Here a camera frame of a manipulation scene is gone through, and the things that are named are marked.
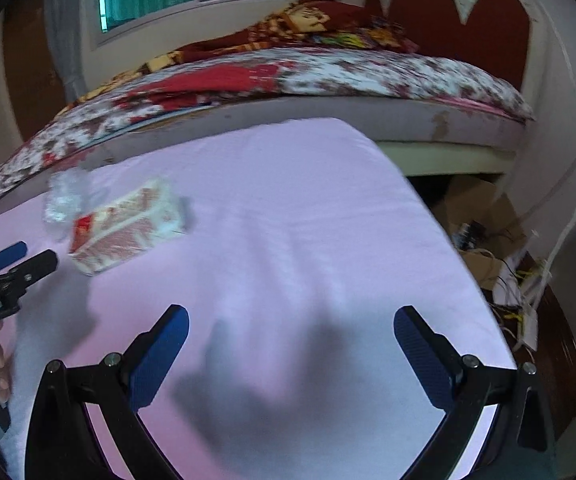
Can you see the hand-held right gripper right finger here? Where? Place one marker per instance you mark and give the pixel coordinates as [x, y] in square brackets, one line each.
[425, 360]

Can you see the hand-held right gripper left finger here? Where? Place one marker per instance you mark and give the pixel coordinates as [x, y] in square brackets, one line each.
[160, 355]

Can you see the red white snack packet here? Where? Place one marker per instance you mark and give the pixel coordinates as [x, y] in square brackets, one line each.
[123, 225]

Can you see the clear plastic wrapper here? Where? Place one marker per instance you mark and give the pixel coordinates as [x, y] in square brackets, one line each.
[65, 195]

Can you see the white router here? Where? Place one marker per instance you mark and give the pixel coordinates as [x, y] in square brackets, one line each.
[528, 320]

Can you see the cardboard box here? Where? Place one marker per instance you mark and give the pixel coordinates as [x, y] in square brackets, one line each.
[473, 200]

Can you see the brown wooden door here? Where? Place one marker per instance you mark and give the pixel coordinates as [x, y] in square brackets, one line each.
[28, 60]

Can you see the pink table cloth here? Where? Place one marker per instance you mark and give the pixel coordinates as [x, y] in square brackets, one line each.
[293, 210]

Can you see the grey curtain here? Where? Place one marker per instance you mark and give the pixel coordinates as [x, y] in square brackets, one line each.
[65, 35]

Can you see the grey mattress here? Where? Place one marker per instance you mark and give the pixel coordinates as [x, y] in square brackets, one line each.
[368, 120]

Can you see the floral bed sheet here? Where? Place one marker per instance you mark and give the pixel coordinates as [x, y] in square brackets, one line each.
[368, 75]

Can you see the red padded headboard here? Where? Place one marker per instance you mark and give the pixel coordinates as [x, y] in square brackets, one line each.
[448, 10]

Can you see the red printed blanket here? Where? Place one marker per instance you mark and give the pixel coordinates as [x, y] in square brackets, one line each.
[318, 15]

